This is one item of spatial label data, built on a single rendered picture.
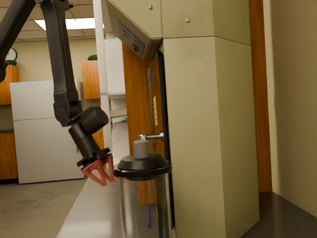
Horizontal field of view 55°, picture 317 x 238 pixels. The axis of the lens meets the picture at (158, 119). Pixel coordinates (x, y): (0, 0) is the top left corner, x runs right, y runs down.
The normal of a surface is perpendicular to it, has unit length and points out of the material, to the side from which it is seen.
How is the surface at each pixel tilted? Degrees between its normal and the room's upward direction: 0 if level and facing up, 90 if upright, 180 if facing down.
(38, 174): 90
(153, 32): 90
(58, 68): 90
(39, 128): 90
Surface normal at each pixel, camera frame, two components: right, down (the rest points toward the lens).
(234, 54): 0.77, -0.02
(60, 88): -0.35, -0.11
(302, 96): -0.99, 0.07
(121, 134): 0.00, -0.10
